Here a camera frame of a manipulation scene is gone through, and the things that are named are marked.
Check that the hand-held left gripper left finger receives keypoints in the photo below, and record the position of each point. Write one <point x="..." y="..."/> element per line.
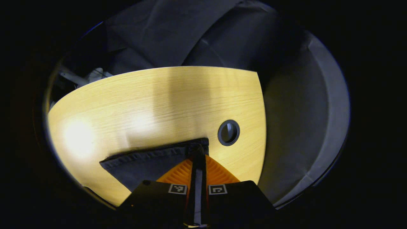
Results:
<point x="152" y="200"/>

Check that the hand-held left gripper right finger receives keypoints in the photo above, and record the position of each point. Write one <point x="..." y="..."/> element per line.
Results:
<point x="235" y="200"/>

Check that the dark denim jeans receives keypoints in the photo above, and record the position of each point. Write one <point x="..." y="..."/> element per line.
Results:
<point x="143" y="165"/>

